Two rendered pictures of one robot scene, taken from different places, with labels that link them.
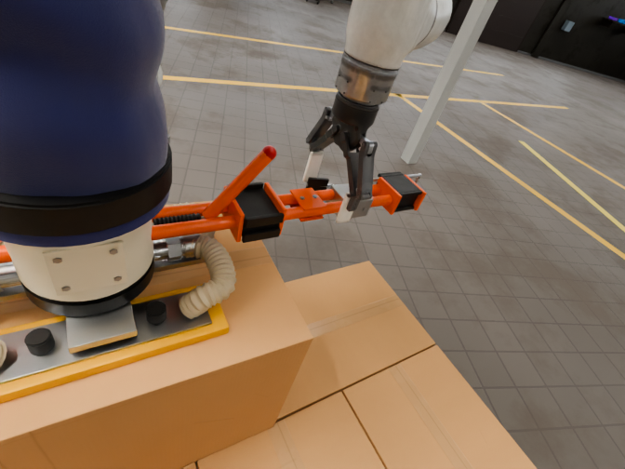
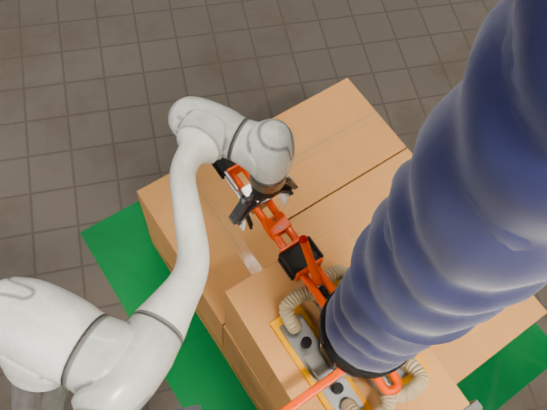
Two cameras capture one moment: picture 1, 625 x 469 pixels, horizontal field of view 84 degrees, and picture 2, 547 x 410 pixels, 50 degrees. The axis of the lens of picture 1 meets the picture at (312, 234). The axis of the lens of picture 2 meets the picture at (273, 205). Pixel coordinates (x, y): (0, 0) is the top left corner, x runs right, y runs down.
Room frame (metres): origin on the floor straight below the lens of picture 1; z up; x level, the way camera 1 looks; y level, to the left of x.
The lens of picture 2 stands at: (0.59, 0.64, 2.52)
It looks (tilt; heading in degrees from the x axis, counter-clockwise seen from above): 65 degrees down; 268
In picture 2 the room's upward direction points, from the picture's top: 10 degrees clockwise
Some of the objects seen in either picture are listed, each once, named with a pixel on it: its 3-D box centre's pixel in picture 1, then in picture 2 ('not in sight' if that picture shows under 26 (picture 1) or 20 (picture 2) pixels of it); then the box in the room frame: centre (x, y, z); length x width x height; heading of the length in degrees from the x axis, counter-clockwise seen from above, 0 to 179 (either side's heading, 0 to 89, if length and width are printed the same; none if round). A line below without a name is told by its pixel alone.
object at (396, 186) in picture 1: (398, 194); (231, 158); (0.70, -0.16, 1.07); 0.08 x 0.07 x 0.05; 131
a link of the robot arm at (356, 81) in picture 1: (365, 79); (268, 173); (0.59, 0.00, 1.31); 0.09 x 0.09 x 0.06
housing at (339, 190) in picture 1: (349, 200); (255, 196); (0.62, -0.05, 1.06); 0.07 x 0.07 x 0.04; 41
